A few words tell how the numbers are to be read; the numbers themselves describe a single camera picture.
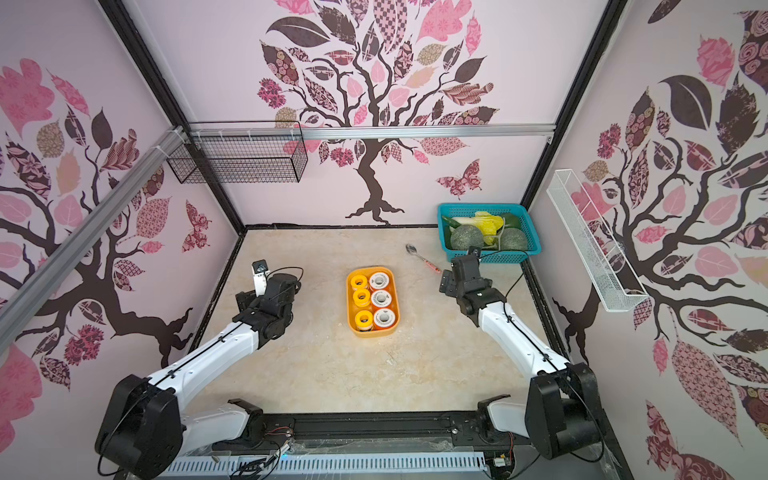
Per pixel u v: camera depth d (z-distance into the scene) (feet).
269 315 2.05
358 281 3.28
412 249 3.70
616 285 2.12
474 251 2.44
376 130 3.08
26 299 1.65
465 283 2.11
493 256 2.33
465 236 3.29
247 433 2.11
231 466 2.29
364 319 2.97
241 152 3.11
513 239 3.32
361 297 3.12
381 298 3.11
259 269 2.34
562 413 1.32
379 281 3.23
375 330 2.93
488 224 3.61
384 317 2.97
